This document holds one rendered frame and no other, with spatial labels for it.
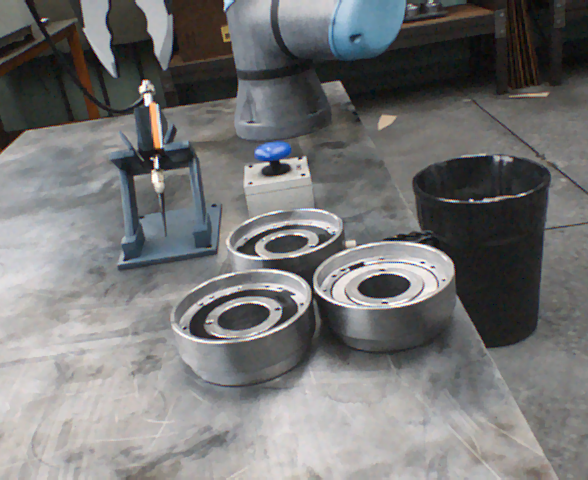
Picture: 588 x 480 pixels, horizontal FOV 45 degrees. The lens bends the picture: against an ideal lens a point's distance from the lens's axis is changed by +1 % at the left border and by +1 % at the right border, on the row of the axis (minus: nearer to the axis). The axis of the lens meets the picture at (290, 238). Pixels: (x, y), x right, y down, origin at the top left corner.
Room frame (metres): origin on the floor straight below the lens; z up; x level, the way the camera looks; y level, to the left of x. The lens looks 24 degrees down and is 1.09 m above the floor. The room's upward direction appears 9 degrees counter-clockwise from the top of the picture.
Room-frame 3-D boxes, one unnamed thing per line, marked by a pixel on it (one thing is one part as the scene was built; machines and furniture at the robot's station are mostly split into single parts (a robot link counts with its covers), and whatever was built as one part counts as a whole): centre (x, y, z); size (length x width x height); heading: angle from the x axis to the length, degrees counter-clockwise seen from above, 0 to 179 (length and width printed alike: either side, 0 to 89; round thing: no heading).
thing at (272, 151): (0.73, 0.00, 0.85); 0.04 x 0.04 x 0.05
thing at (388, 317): (0.47, -0.06, 0.82); 0.10 x 0.10 x 0.04
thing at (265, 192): (0.74, 0.00, 0.82); 0.08 x 0.07 x 0.05; 179
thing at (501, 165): (1.67, -0.50, 0.21); 0.34 x 0.34 x 0.43
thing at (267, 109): (1.08, -0.02, 0.85); 0.15 x 0.15 x 0.10
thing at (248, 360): (0.46, 0.04, 0.82); 0.10 x 0.10 x 0.04
